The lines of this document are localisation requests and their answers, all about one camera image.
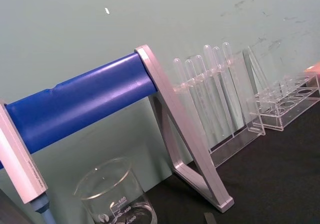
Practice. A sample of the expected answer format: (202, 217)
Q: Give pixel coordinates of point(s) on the clear plastic tube rack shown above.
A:
(290, 101)

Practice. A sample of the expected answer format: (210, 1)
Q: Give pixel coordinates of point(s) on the small grey strip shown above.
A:
(210, 219)

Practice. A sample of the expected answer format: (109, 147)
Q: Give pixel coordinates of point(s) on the silver stand with blue bar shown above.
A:
(82, 101)

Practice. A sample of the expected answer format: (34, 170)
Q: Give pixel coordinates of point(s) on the clear plastic dropper rack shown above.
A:
(240, 139)

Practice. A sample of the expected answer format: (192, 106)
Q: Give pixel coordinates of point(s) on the pale pink object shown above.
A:
(313, 68)

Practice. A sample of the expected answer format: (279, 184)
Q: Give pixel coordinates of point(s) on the clear glass beaker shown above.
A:
(110, 184)

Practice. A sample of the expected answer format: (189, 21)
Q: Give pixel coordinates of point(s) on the black table cloth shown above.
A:
(270, 181)

